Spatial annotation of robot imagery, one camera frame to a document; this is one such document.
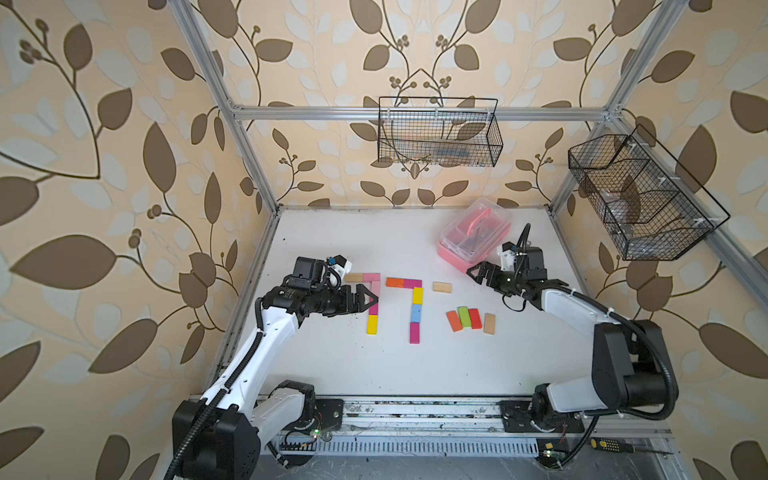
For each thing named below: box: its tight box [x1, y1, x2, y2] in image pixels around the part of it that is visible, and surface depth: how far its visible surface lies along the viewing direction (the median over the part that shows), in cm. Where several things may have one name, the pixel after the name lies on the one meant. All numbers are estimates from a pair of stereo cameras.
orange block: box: [386, 277, 405, 288], surface depth 101 cm
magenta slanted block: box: [409, 322, 421, 345], surface depth 90 cm
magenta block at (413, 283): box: [404, 279, 423, 289], surface depth 101 cm
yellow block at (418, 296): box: [412, 287, 424, 305], surface depth 98 cm
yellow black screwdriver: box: [590, 437, 674, 454], surface depth 70 cm
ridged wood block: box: [432, 281, 453, 294], surface depth 101 cm
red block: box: [468, 308, 483, 329], surface depth 92 cm
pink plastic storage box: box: [437, 197, 513, 274], surface depth 102 cm
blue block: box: [410, 304, 422, 323], surface depth 93 cm
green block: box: [457, 306, 471, 328], surface depth 93 cm
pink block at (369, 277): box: [363, 273, 381, 283], surface depth 103 cm
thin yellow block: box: [366, 314, 379, 336], surface depth 93 cm
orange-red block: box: [446, 310, 463, 333], surface depth 93 cm
